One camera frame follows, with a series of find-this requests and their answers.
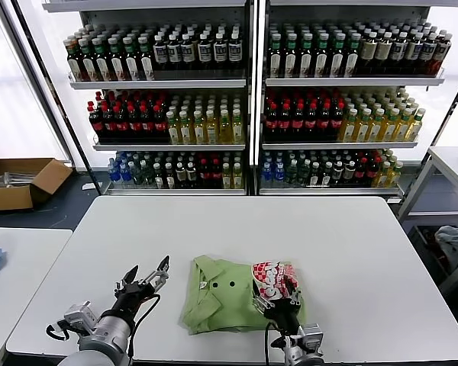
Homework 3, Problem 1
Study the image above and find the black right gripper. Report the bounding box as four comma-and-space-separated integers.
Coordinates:
250, 276, 305, 333

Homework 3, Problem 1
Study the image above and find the beige label dark bottle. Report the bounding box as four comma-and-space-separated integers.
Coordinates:
376, 31, 392, 75
360, 32, 378, 75

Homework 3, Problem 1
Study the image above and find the small red cap cola bottle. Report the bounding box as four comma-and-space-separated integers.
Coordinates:
366, 158, 379, 186
198, 158, 211, 187
355, 158, 367, 186
209, 158, 222, 187

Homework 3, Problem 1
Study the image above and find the grey crumpled cloth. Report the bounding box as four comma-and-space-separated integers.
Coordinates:
434, 225, 458, 275

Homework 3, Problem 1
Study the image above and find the blue label dark bottle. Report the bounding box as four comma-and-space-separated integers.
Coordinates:
391, 31, 407, 75
434, 34, 451, 76
406, 32, 422, 75
421, 33, 436, 75

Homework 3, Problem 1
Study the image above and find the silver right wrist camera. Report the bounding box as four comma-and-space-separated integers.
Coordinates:
299, 323, 324, 354

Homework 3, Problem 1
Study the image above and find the grey frame white table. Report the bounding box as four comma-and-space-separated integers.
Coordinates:
396, 146, 458, 298

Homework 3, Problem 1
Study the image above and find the green cap tea bottle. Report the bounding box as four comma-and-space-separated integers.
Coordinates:
93, 37, 109, 82
66, 37, 82, 82
283, 33, 298, 79
137, 35, 155, 81
122, 36, 139, 82
107, 37, 124, 82
79, 37, 95, 82
267, 33, 282, 79
345, 33, 360, 77
298, 33, 314, 79
331, 33, 346, 79
314, 33, 331, 79

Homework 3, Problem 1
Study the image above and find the white label dark bottle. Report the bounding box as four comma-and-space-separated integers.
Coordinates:
197, 33, 212, 72
212, 32, 228, 72
167, 34, 182, 72
153, 34, 168, 72
227, 31, 243, 72
181, 33, 196, 72

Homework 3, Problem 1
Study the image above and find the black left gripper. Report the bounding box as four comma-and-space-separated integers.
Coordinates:
111, 255, 172, 318

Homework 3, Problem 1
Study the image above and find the light green polo shirt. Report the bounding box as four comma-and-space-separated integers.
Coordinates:
179, 254, 307, 336

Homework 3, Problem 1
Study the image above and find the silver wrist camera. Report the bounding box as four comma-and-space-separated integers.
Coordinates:
63, 300, 96, 332
299, 323, 324, 354

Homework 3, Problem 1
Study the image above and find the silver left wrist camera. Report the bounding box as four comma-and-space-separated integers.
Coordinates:
63, 300, 96, 332

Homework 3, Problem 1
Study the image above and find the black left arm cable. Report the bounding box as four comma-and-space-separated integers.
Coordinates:
128, 293, 163, 358

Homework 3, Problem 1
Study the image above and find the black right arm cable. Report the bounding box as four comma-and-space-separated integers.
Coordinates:
264, 322, 276, 366

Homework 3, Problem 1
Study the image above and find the grey metal shelving unit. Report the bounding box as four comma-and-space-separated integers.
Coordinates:
41, 0, 259, 197
253, 0, 447, 199

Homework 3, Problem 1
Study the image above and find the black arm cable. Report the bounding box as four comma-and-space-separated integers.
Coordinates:
128, 293, 163, 358
264, 322, 276, 366

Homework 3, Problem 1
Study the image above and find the brown cardboard box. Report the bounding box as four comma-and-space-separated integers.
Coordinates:
0, 158, 74, 212

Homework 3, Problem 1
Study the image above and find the black storage crate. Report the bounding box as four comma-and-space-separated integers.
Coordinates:
408, 224, 458, 291

